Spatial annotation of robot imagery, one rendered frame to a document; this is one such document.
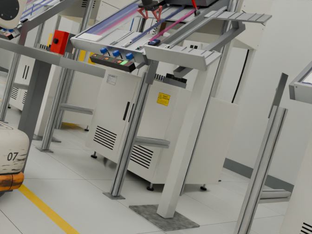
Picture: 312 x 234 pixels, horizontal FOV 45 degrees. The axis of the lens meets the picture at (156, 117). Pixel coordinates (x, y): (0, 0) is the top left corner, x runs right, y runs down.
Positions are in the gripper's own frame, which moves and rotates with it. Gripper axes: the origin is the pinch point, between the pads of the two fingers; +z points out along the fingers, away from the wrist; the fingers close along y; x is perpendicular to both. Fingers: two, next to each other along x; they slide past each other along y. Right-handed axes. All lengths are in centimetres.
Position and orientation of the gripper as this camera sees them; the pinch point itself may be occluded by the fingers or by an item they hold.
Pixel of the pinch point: (152, 18)
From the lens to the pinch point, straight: 212.9
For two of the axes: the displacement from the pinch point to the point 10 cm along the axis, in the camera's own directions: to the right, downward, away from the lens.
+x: -6.7, 5.8, -4.5
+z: 2.8, 7.7, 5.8
